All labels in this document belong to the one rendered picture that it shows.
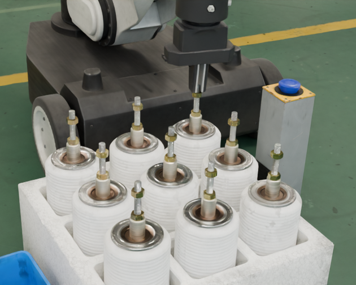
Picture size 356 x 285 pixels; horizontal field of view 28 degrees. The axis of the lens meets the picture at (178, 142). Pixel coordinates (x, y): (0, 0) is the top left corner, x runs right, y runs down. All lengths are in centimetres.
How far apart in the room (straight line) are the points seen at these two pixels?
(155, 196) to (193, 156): 17
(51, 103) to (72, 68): 25
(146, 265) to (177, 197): 16
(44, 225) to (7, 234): 30
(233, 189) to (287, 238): 13
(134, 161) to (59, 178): 13
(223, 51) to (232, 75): 44
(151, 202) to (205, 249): 14
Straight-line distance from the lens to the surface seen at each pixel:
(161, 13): 167
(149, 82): 160
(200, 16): 115
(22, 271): 122
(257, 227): 110
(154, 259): 98
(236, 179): 116
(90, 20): 171
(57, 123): 146
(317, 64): 228
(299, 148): 134
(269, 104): 131
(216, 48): 119
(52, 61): 178
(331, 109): 199
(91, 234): 108
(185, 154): 125
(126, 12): 162
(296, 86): 129
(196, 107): 125
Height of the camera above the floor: 85
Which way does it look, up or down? 29 degrees down
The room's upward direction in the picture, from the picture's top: 2 degrees clockwise
